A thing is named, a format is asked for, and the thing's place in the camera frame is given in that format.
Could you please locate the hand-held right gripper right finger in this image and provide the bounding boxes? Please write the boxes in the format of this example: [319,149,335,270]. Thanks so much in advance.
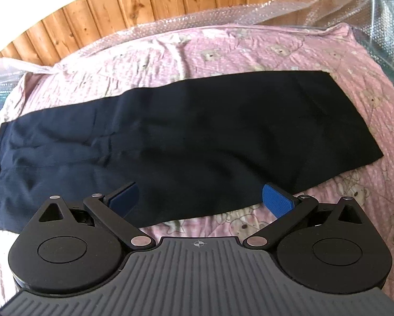
[243,182,366,248]

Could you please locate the clear bubble wrap sheet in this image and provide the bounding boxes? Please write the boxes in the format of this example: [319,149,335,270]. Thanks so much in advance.
[0,0,394,84]

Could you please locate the black pants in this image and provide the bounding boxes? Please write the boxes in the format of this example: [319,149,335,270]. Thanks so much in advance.
[0,71,383,235]

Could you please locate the pink bear print blanket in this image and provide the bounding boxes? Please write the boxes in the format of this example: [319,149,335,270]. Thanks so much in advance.
[0,23,394,307]

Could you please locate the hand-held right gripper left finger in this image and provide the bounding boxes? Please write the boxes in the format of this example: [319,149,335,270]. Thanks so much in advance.
[37,181,155,248]

